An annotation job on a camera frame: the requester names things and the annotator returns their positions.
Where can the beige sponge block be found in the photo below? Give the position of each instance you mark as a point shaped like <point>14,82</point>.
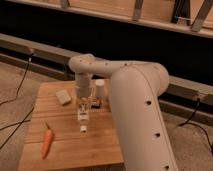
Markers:
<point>63,97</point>

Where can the orange carrot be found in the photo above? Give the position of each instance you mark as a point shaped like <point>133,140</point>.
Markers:
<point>48,137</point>

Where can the small dark snack packet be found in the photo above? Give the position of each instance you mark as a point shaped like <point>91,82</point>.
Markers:
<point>96,103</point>

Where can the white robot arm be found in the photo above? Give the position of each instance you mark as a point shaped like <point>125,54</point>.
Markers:
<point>134,88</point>

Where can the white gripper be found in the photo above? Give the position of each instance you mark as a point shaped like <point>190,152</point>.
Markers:
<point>83,89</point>

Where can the clear plastic bottle white label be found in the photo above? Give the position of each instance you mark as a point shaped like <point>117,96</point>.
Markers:
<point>83,117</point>

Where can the white paper cup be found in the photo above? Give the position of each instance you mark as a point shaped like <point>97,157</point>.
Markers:
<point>100,88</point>

